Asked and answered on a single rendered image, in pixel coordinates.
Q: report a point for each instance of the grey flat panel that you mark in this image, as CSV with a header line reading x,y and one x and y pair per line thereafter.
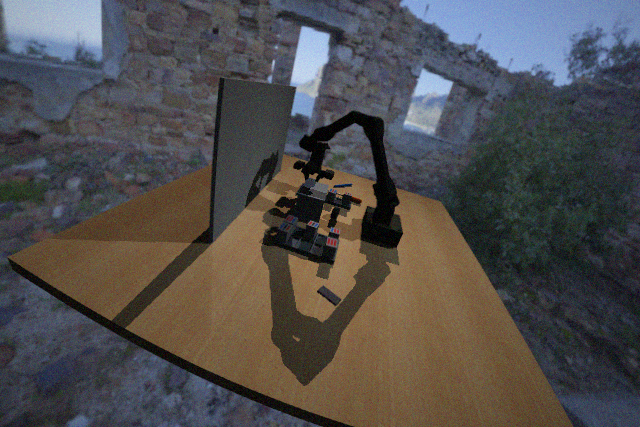
x,y
251,126

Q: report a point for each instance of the orange-handled screwdriver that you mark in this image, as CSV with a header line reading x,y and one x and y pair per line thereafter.
x,y
354,199

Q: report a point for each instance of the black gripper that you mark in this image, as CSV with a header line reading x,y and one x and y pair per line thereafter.
x,y
328,174

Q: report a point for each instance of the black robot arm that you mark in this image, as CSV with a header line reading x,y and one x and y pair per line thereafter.
x,y
374,128

